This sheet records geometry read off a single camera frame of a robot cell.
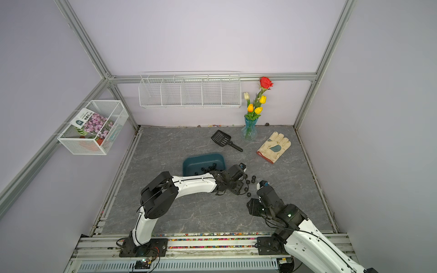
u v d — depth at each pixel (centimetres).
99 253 74
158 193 53
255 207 68
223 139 115
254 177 95
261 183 73
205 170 98
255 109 89
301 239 50
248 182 94
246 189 91
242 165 82
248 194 89
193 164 102
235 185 80
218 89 104
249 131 108
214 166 99
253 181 94
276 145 108
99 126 75
